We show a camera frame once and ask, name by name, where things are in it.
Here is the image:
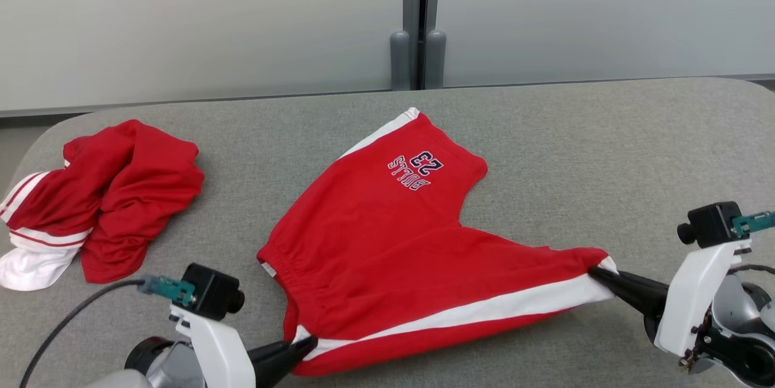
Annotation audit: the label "teal right cable connector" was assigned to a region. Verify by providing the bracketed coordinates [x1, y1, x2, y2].
[731, 211, 775, 237]

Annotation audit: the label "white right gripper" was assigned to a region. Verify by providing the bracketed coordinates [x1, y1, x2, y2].
[589, 238, 751, 358]

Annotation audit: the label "grey rounded partition foot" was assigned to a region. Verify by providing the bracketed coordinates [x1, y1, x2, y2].
[426, 30, 447, 89]
[391, 31, 411, 91]

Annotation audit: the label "teal left cable connector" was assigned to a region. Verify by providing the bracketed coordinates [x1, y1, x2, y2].
[138, 275, 196, 307]

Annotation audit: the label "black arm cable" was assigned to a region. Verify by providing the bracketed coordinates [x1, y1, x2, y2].
[727, 264, 775, 277]
[18, 279, 146, 388]

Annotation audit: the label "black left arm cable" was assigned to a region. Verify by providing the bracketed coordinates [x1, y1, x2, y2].
[18, 279, 146, 388]

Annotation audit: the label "teal cable connector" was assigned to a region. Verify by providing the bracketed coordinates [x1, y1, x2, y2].
[731, 211, 775, 237]
[138, 275, 196, 307]

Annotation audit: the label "red shorts with white stripe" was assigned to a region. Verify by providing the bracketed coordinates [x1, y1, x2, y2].
[257, 108, 618, 376]

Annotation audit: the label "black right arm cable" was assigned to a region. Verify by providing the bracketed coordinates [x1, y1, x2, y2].
[727, 264, 775, 277]

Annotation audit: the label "red jersey with white sleeves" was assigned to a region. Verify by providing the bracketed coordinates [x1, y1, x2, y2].
[0, 120, 205, 291]

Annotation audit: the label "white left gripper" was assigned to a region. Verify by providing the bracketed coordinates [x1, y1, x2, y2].
[171, 309, 318, 388]

